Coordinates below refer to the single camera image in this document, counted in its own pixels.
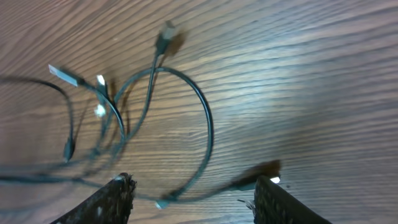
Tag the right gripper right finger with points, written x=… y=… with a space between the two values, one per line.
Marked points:
x=274 y=205

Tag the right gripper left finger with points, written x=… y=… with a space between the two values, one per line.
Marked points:
x=111 y=204

